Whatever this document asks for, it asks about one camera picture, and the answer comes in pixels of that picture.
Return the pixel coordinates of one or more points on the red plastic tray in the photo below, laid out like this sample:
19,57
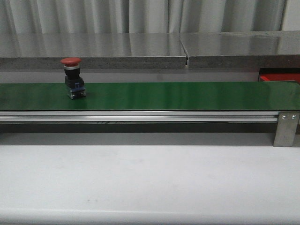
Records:
280,77

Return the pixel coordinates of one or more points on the red push button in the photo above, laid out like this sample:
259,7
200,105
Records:
73,81

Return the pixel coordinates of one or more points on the white curtain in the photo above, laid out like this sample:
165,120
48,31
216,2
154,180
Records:
147,16

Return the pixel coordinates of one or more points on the green conveyor belt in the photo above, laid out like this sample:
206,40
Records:
154,96

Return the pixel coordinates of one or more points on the aluminium conveyor frame rail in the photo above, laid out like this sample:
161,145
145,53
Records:
138,116

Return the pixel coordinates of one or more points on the steel conveyor support bracket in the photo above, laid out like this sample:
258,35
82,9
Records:
286,129

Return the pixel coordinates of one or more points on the grey stone shelf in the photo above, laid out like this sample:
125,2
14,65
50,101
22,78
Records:
226,50

